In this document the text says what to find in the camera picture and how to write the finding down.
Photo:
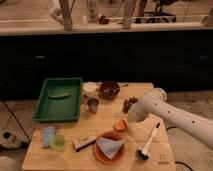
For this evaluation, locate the green cucumber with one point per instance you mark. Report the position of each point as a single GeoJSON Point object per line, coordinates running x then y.
{"type": "Point", "coordinates": [59, 96]}

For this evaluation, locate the green plastic tray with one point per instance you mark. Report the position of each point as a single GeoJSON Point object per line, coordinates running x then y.
{"type": "Point", "coordinates": [59, 110]}

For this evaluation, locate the black white dish brush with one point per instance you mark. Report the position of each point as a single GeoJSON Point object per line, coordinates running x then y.
{"type": "Point", "coordinates": [142, 151]}

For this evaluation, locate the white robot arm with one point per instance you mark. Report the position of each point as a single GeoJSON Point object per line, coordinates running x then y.
{"type": "Point", "coordinates": [154, 102]}

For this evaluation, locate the white round floor object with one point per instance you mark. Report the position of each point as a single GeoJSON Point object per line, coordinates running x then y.
{"type": "Point", "coordinates": [11, 141]}

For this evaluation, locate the wooden block eraser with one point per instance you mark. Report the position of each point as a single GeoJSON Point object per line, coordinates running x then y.
{"type": "Point", "coordinates": [83, 141]}

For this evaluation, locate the white ceramic cup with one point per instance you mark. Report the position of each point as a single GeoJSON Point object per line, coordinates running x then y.
{"type": "Point", "coordinates": [90, 89]}

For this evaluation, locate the small metal cup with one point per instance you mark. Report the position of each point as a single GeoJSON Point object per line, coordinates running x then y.
{"type": "Point", "coordinates": [93, 105]}

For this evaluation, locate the light green plastic cup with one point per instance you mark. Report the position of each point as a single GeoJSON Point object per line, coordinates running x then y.
{"type": "Point", "coordinates": [57, 142]}

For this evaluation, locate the grey folded cloth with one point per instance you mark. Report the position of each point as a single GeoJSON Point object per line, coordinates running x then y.
{"type": "Point", "coordinates": [109, 147]}

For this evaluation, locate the orange plate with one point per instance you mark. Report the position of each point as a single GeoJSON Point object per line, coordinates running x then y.
{"type": "Point", "coordinates": [101, 157]}

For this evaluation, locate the dark red bowl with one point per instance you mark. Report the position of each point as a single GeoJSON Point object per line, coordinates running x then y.
{"type": "Point", "coordinates": [109, 90]}

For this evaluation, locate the bunch of red grapes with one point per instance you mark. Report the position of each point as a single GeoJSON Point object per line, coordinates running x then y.
{"type": "Point", "coordinates": [128, 103]}

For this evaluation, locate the orange yellow apple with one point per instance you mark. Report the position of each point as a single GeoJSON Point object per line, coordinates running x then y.
{"type": "Point", "coordinates": [120, 125]}

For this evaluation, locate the wooden shelf counter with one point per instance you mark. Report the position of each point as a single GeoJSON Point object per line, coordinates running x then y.
{"type": "Point", "coordinates": [205, 24]}

